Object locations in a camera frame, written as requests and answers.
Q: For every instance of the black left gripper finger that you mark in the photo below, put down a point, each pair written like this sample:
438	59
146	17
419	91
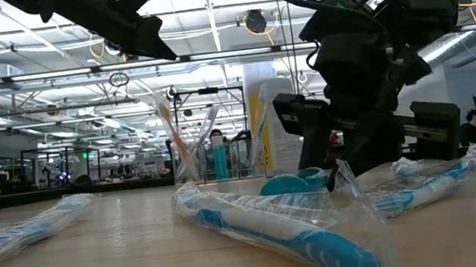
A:
150	37

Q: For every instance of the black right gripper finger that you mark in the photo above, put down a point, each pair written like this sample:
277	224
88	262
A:
439	128
308	121

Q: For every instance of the white canister with yellow label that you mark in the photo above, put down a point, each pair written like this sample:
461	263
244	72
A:
285	155

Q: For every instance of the black aluminium table frame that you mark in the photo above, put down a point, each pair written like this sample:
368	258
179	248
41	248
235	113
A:
91	189

